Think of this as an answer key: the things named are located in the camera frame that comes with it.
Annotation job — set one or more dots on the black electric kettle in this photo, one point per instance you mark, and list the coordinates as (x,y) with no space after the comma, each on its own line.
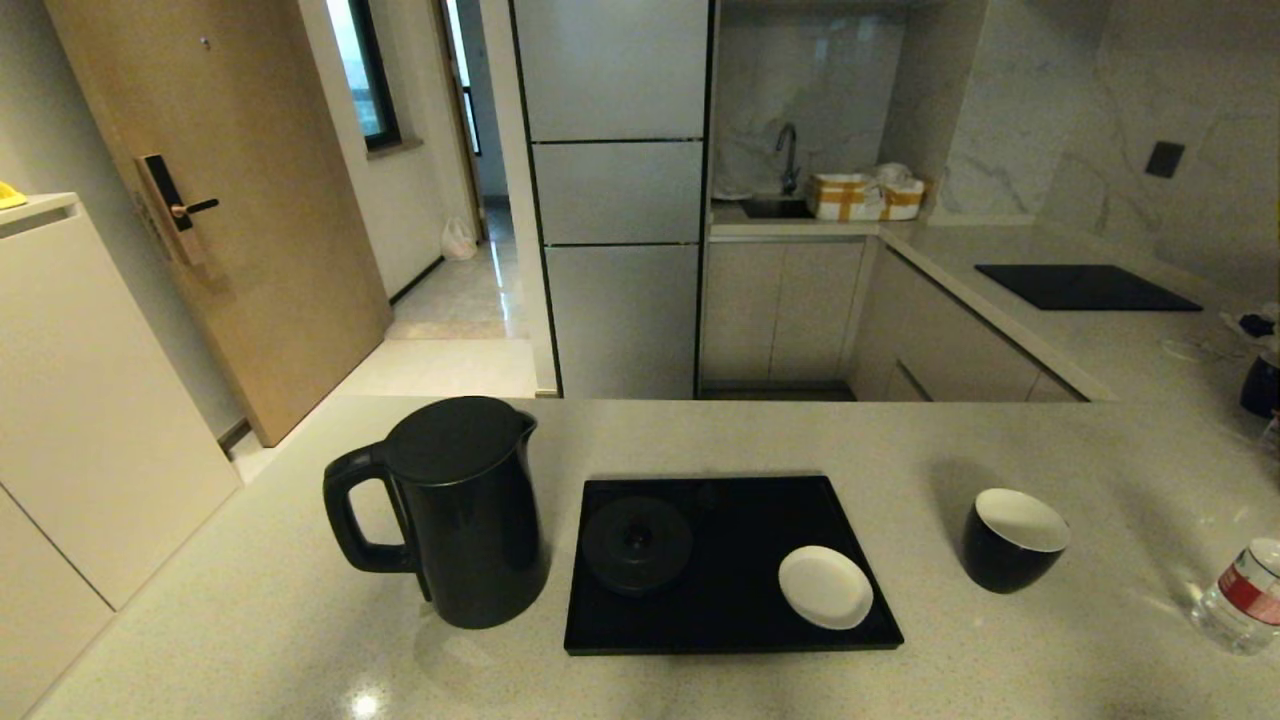
(480,540)

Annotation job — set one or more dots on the black mug white inside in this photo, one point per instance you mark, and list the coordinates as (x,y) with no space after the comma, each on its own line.
(1003,560)

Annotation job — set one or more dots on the clear bottle red cap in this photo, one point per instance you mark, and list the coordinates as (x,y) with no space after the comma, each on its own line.
(1240,612)

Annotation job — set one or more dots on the black round kettle base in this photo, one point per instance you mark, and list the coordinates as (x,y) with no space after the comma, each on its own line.
(638,545)

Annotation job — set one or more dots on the beige under-sink cabinets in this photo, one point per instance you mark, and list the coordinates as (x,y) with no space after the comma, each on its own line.
(780,300)

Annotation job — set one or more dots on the tall grey panel cabinet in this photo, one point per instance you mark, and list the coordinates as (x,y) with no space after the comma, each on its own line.
(620,190)

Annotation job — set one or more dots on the kitchen sink basin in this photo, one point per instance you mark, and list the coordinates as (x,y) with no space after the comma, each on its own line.
(778,208)

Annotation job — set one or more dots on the white plastic bag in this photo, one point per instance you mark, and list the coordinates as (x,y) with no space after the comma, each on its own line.
(460,240)

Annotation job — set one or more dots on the dark kitchen faucet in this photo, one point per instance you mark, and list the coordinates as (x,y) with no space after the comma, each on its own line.
(790,155)

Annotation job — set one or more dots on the yellow white box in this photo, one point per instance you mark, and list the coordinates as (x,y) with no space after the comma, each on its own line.
(845,198)

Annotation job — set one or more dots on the black rectangular tray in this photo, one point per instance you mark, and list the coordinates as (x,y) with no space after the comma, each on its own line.
(740,625)

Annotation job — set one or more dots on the white round saucer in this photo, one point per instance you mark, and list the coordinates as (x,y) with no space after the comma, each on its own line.
(826,588)

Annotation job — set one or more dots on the small cardboard box white bag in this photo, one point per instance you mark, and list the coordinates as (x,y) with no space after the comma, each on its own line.
(905,198)

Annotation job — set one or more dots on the beige counter side cabinets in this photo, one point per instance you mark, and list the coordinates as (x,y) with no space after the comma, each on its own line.
(950,340)

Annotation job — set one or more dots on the dark framed window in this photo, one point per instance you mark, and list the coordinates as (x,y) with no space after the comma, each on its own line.
(372,70)

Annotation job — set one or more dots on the light wooden door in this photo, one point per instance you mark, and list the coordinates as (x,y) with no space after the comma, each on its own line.
(260,250)

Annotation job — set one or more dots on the black induction cooktop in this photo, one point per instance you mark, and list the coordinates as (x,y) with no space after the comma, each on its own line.
(1085,288)

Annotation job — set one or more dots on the white storage cabinet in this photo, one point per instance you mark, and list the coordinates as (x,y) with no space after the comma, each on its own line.
(90,400)

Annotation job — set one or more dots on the black plug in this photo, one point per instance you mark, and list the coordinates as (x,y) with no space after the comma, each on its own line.
(1260,325)

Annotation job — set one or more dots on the dark round container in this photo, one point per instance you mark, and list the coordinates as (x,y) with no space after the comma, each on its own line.
(1263,390)

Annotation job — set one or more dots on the small yellow object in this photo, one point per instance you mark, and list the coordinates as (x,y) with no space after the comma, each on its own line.
(8,196)

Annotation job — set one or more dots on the black wall socket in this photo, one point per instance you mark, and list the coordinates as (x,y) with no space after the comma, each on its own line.
(1166,160)

